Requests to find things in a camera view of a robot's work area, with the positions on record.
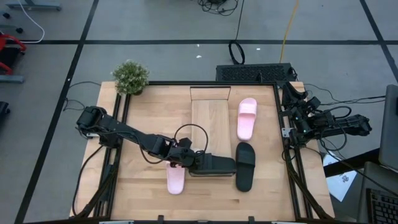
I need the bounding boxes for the black keyboard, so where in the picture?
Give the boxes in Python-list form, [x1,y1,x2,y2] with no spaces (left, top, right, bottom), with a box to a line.
[365,187,398,224]

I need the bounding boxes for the black computer tower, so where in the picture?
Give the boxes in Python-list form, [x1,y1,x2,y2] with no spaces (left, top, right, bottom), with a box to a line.
[215,63,297,83]

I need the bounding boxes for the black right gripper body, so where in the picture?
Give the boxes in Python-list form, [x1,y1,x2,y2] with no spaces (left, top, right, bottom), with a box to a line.
[287,96,321,122]

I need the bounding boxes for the white paper sheet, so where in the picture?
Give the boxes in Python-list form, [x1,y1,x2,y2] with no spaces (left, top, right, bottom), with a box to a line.
[322,150,358,202]

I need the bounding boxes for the black cable bundle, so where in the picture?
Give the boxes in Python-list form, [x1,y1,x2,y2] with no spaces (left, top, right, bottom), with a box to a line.
[197,0,240,17]

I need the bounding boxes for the yellow power cable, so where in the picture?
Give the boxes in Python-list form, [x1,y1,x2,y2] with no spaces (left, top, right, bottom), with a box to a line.
[279,0,302,63]

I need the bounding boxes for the red chair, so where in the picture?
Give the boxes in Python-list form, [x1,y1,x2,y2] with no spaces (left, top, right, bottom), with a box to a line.
[0,33,28,75]

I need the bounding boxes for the grey monitor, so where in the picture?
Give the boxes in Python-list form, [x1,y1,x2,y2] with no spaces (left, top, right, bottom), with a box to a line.
[378,84,398,172]

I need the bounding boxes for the grey furniture foot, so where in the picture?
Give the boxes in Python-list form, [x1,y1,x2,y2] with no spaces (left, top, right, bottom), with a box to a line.
[5,0,62,12]

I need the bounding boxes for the pink slide sandal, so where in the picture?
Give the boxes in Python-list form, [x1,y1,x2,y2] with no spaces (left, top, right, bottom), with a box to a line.
[237,97,258,141]
[165,161,187,195]

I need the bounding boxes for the black desk bar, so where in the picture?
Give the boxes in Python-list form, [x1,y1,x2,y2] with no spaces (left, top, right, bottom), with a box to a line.
[323,147,381,178]

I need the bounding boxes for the white floor cable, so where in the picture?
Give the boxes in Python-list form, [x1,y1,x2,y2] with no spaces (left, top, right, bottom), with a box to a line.
[17,0,46,44]

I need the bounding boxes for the green potted plant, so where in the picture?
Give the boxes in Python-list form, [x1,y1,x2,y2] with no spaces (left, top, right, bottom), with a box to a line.
[111,60,150,96]

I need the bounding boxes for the black coiled floor cable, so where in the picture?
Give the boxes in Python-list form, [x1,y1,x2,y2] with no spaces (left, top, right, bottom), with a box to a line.
[228,0,246,65]

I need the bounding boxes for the black slide sandal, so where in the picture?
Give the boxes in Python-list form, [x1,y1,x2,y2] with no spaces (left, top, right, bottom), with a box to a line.
[188,151,238,177]
[235,142,256,193]

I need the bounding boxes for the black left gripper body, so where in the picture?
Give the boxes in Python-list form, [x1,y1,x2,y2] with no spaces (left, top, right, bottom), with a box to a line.
[172,146,200,169]

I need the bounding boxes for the black frame wooden shelf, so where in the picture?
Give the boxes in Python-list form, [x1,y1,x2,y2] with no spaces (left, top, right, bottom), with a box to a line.
[187,85,237,177]

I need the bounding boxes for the grey side desk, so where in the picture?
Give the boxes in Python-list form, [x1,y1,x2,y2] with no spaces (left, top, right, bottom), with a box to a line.
[357,161,398,224]

